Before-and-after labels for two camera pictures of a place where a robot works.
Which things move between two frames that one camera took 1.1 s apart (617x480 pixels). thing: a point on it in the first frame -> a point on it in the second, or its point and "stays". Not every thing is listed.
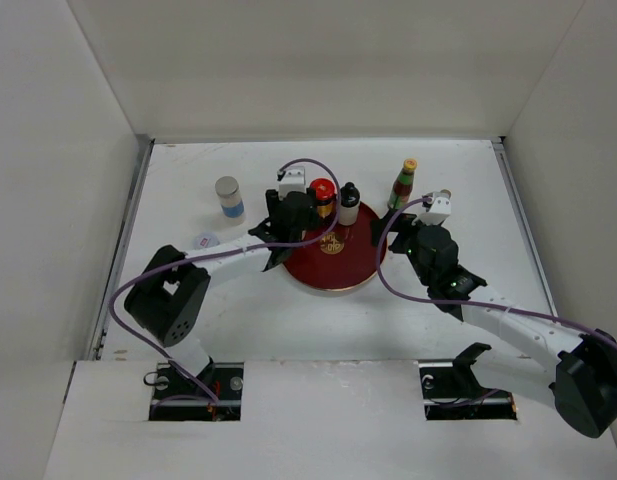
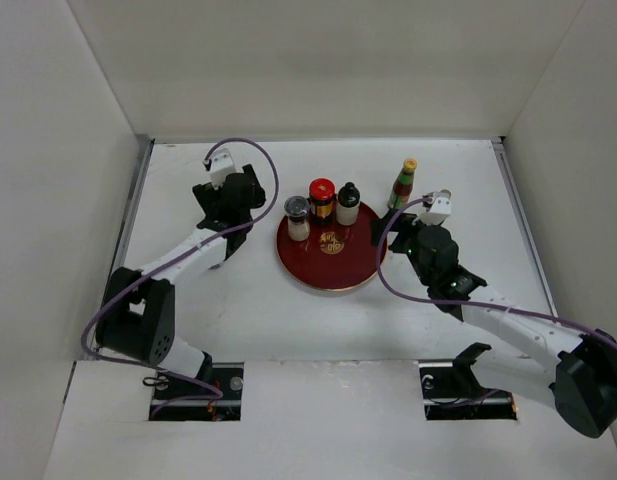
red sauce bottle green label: (402, 189) stays
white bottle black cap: (349, 205) stays
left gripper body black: (274, 201) -> (209, 196)
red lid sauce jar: (326, 193) stays
